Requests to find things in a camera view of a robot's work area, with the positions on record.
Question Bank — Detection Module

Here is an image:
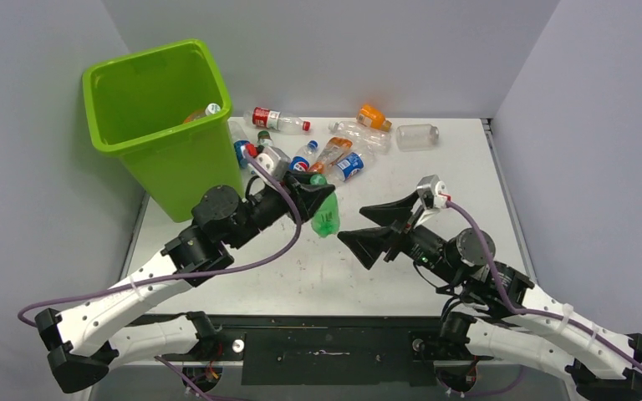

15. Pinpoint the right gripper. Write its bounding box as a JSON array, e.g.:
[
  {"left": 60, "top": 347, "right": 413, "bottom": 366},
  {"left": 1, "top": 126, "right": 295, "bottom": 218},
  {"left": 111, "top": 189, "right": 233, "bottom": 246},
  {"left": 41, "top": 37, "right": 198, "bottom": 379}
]
[{"left": 337, "top": 190, "right": 464, "bottom": 286}]

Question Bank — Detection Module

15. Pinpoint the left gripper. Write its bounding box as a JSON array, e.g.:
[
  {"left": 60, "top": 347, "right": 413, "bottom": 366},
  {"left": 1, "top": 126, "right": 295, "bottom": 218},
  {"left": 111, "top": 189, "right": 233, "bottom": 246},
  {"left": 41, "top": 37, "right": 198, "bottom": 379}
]
[{"left": 227, "top": 168, "right": 333, "bottom": 250}]

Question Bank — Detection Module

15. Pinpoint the green plastic bottle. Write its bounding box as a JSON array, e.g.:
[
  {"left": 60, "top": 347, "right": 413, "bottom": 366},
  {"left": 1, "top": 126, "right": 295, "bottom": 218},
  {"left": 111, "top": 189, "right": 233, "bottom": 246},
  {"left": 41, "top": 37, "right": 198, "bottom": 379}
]
[{"left": 311, "top": 192, "right": 340, "bottom": 238}]

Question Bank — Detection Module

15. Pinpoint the blue label blue cap bottle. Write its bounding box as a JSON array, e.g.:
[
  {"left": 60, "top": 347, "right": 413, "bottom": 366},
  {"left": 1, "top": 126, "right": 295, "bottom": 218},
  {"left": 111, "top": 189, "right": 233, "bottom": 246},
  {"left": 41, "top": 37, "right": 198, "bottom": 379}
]
[{"left": 327, "top": 150, "right": 376, "bottom": 184}]

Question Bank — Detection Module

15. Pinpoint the large orange tea bottle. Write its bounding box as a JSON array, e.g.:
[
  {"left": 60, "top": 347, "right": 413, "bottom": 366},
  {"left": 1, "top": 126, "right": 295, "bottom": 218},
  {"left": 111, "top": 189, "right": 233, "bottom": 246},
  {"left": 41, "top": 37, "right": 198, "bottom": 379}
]
[{"left": 184, "top": 103, "right": 222, "bottom": 124}]

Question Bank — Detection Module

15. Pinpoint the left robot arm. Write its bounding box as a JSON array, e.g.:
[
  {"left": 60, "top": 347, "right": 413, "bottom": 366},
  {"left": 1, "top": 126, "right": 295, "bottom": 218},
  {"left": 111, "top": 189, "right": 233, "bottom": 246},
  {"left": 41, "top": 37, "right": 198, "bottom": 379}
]
[{"left": 34, "top": 170, "right": 335, "bottom": 393}]

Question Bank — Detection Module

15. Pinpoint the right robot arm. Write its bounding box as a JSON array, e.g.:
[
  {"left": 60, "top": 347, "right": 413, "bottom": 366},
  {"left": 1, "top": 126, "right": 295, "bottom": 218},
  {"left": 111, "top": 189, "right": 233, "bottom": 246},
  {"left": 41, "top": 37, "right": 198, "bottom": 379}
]
[{"left": 338, "top": 193, "right": 642, "bottom": 400}]

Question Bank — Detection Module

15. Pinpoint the blue label bottle near bin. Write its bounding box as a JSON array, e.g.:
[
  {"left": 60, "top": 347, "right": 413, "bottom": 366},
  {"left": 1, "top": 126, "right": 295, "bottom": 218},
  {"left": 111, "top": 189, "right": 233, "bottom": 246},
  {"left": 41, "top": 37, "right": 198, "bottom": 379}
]
[{"left": 228, "top": 120, "right": 257, "bottom": 169}]

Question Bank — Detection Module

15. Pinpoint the green plastic bin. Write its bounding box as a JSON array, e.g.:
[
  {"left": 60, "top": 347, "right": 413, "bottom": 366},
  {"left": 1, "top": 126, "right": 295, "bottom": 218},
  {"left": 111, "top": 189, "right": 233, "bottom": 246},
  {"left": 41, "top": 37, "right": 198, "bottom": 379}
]
[{"left": 82, "top": 38, "right": 243, "bottom": 222}]

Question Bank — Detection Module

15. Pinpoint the pepsi bottle centre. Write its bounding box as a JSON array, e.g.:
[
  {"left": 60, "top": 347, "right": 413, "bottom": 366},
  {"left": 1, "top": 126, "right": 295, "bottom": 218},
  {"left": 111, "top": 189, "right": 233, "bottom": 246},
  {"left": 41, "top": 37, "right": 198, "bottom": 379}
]
[{"left": 289, "top": 140, "right": 318, "bottom": 171}]

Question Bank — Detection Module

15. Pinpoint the orange label slim bottle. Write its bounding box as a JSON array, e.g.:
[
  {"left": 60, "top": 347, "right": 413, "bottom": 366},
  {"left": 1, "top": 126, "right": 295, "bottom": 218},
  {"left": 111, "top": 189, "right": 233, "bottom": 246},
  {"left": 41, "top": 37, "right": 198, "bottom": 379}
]
[{"left": 308, "top": 136, "right": 353, "bottom": 174}]

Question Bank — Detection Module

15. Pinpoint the green cap white label bottle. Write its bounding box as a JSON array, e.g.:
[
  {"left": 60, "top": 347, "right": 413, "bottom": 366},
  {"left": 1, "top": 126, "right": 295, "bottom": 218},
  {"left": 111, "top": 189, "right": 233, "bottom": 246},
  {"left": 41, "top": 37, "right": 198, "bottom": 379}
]
[{"left": 257, "top": 130, "right": 274, "bottom": 149}]

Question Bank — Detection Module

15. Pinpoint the red label clear bottle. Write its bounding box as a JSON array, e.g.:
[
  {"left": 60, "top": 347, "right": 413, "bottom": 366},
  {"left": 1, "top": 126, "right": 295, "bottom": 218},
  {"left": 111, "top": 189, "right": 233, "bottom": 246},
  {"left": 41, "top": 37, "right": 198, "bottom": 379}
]
[{"left": 243, "top": 107, "right": 311, "bottom": 135}]

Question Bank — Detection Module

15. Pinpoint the clear crushed bottle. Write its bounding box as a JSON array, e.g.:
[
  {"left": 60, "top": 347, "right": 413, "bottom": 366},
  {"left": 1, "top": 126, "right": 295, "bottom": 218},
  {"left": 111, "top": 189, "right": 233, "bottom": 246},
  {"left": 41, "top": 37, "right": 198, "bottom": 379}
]
[{"left": 328, "top": 121, "right": 391, "bottom": 155}]

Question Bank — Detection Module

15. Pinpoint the orange bottle at back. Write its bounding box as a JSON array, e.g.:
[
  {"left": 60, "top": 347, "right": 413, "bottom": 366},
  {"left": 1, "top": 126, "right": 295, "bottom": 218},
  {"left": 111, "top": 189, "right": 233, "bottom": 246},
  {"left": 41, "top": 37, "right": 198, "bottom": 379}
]
[{"left": 356, "top": 104, "right": 392, "bottom": 132}]

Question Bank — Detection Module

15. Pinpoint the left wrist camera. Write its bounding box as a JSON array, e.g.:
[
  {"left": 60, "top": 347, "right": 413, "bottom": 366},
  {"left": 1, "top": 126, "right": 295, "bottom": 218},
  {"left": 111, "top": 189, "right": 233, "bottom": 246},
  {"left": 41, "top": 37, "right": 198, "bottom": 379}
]
[{"left": 241, "top": 144, "right": 291, "bottom": 181}]

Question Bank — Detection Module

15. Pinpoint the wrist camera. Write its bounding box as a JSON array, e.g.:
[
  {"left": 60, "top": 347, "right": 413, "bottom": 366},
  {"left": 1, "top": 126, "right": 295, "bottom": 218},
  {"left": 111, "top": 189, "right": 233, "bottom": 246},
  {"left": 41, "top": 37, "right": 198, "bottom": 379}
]
[
  {"left": 241, "top": 144, "right": 291, "bottom": 181},
  {"left": 415, "top": 175, "right": 451, "bottom": 211}
]

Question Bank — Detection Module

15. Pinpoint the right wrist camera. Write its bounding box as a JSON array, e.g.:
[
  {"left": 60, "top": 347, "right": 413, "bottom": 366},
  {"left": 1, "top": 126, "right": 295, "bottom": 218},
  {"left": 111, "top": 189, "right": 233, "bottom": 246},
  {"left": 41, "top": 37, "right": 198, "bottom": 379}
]
[{"left": 415, "top": 175, "right": 451, "bottom": 211}]

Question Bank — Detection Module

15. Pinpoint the clear bottle at wall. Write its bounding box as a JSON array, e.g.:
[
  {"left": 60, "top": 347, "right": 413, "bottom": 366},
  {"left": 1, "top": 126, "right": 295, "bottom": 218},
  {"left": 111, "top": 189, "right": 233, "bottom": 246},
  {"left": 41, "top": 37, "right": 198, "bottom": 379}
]
[{"left": 395, "top": 124, "right": 440, "bottom": 152}]

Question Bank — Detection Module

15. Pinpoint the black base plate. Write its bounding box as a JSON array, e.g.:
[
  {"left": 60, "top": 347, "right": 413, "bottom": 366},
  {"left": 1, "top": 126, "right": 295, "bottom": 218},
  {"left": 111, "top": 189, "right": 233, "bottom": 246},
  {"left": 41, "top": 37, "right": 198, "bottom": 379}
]
[{"left": 132, "top": 314, "right": 494, "bottom": 388}]

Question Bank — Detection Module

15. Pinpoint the aluminium table edge rail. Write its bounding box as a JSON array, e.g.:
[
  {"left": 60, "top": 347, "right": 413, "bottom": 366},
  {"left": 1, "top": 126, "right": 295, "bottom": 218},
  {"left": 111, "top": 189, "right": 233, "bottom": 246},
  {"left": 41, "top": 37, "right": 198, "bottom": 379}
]
[{"left": 481, "top": 119, "right": 538, "bottom": 282}]

